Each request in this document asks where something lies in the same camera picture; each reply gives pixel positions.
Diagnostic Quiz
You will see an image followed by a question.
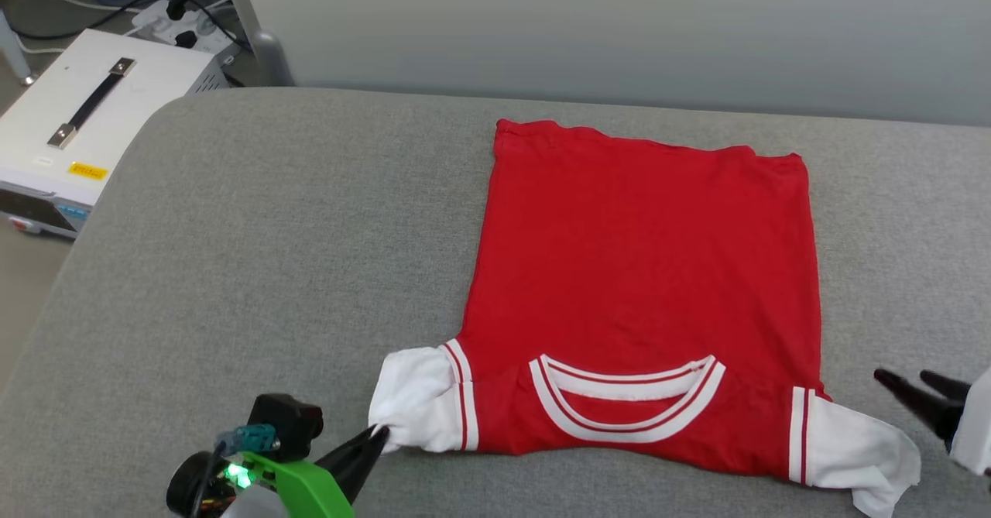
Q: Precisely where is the white power strip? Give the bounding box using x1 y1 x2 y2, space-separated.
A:
130 0 242 67

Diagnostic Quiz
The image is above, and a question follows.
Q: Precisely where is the white metal frame leg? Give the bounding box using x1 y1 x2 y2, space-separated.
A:
0 7 39 86

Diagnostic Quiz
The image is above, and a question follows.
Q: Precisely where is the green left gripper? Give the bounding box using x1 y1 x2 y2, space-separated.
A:
166 426 389 518

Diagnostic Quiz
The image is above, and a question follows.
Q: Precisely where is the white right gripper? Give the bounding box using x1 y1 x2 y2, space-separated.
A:
873 367 991 477

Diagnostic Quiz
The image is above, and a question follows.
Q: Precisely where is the grey metal frame post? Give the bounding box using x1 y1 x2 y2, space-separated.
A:
216 0 296 87

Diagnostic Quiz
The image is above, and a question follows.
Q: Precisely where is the white equipment box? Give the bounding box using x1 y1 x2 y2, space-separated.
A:
0 29 233 239

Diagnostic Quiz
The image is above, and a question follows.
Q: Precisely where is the left gripper black cable teal connector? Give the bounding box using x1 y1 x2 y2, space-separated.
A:
198 423 279 505

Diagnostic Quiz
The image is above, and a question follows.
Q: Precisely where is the red and white t-shirt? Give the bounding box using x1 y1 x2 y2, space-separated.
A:
368 118 922 518

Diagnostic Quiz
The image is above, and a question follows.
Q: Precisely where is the black strap handle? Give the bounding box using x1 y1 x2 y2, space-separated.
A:
46 57 138 150

